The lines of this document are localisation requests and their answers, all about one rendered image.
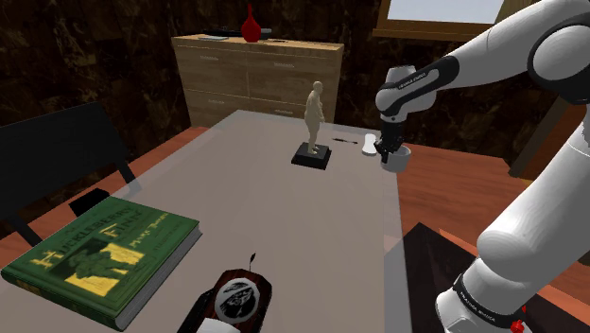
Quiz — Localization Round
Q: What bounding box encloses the dark red plaque, white emblem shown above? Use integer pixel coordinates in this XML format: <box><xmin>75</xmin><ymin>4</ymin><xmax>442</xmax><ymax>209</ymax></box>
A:
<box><xmin>176</xmin><ymin>252</ymin><xmax>273</xmax><ymax>333</ymax></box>

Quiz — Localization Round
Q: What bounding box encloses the beige human figure, black base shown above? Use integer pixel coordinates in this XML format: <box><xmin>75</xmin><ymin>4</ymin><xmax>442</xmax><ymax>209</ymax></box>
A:
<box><xmin>290</xmin><ymin>80</ymin><xmax>333</xmax><ymax>171</ymax></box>

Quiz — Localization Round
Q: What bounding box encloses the grey cup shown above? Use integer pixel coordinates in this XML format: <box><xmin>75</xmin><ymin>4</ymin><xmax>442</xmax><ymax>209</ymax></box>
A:
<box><xmin>379</xmin><ymin>145</ymin><xmax>413</xmax><ymax>174</ymax></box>

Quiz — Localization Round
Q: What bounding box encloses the green hardcover book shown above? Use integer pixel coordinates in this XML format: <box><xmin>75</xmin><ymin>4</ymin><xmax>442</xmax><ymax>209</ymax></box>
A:
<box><xmin>0</xmin><ymin>195</ymin><xmax>203</xmax><ymax>333</ymax></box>

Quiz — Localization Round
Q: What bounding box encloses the dark robot stand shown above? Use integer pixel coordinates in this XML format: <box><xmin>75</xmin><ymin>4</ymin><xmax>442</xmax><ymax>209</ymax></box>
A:
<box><xmin>402</xmin><ymin>221</ymin><xmax>590</xmax><ymax>333</ymax></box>

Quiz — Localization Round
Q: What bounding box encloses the wooden framed window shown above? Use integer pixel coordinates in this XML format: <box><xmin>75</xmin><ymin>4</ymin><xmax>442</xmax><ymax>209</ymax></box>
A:
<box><xmin>372</xmin><ymin>0</ymin><xmax>542</xmax><ymax>44</ymax></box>

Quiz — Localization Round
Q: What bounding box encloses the wooden chest of drawers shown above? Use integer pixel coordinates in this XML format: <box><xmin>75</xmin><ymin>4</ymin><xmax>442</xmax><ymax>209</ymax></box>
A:
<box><xmin>170</xmin><ymin>3</ymin><xmax>345</xmax><ymax>130</ymax></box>

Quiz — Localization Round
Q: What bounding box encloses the black chair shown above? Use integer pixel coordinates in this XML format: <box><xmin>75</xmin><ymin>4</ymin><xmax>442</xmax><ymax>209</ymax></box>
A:
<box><xmin>0</xmin><ymin>100</ymin><xmax>137</xmax><ymax>248</ymax></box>

